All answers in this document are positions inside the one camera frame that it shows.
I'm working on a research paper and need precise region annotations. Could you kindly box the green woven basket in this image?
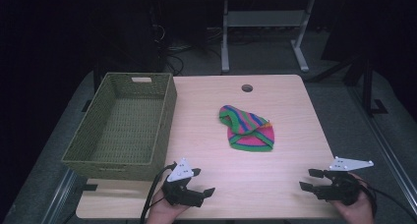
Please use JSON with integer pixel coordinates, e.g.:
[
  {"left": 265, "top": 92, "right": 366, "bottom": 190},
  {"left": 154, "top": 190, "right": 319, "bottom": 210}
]
[{"left": 61, "top": 72, "right": 178, "bottom": 182}]

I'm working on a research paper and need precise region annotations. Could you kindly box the metal frame rail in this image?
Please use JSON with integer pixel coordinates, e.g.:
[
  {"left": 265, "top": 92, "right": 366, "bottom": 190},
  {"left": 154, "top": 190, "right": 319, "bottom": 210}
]
[
  {"left": 347, "top": 84, "right": 417, "bottom": 215},
  {"left": 40, "top": 168, "right": 80, "bottom": 224}
]

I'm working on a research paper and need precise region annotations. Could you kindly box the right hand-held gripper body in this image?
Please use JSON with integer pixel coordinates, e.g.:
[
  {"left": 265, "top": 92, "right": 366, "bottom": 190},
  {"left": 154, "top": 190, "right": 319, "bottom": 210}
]
[{"left": 314, "top": 155, "right": 375, "bottom": 206}]

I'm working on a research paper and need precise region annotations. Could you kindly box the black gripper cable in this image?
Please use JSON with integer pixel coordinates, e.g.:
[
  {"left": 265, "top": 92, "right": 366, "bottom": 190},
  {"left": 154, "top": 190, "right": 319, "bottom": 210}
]
[
  {"left": 140, "top": 162, "right": 178, "bottom": 224},
  {"left": 357, "top": 179, "right": 417, "bottom": 222}
]

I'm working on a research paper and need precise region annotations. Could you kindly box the striped knit hat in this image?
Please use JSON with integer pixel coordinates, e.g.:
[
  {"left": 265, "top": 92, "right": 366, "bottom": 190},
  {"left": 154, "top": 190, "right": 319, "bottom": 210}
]
[{"left": 218, "top": 104, "right": 275, "bottom": 152}]

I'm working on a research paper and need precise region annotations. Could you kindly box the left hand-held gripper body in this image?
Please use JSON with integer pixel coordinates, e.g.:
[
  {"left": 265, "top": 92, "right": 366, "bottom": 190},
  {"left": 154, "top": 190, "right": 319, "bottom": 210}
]
[{"left": 161, "top": 157, "right": 205, "bottom": 208}]

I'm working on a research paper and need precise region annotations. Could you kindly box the grey metal desk frame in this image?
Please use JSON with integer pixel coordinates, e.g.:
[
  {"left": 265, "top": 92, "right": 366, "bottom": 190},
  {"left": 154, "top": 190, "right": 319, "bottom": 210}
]
[{"left": 220, "top": 0, "right": 317, "bottom": 74}]

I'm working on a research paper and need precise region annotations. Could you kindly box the tangle of floor cables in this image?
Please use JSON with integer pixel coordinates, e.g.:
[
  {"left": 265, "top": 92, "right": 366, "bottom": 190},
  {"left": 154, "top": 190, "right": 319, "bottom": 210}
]
[{"left": 153, "top": 22, "right": 224, "bottom": 76}]

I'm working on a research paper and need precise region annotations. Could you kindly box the person's left hand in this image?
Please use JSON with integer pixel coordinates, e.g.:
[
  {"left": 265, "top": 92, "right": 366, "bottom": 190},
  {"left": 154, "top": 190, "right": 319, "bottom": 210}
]
[{"left": 145, "top": 188, "right": 192, "bottom": 224}]

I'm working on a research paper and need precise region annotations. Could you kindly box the black metal stand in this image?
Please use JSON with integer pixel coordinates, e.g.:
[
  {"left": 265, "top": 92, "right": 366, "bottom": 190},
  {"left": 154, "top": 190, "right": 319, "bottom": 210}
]
[{"left": 309, "top": 51, "right": 389, "bottom": 118}]

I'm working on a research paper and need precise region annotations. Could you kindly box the person's right hand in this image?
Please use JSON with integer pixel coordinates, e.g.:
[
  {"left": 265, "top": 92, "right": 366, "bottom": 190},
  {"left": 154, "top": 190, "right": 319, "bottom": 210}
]
[{"left": 328, "top": 172, "right": 377, "bottom": 224}]

